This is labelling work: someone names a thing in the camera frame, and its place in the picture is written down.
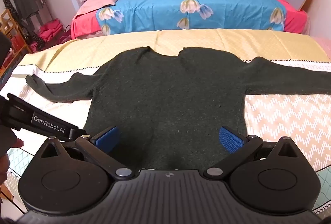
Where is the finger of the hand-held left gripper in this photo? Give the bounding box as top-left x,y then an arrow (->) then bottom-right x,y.
68,128 -> 88,141

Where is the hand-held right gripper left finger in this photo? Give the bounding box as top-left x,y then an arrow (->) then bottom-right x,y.
34,125 -> 135,180

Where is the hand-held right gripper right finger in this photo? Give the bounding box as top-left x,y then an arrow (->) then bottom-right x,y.
204,125 -> 302,180

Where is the dark green knit sweater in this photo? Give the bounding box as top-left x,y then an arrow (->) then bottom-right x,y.
25,46 -> 331,171

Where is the red clothes pile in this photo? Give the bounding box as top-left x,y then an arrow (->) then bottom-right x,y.
38,19 -> 66,43

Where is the person's left hand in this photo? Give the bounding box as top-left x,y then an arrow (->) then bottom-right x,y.
0,137 -> 25,188

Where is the teal grid bed sheet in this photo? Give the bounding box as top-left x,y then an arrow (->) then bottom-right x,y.
0,148 -> 331,215

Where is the yellow white patterned blanket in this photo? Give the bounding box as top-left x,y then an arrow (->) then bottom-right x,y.
0,28 -> 331,214

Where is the black polka dot garment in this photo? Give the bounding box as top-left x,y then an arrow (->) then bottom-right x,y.
2,0 -> 46,52

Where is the wooden shelf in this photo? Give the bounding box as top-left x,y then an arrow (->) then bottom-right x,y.
0,8 -> 33,64

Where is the blue floral quilt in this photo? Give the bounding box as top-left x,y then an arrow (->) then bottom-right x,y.
96,0 -> 287,35

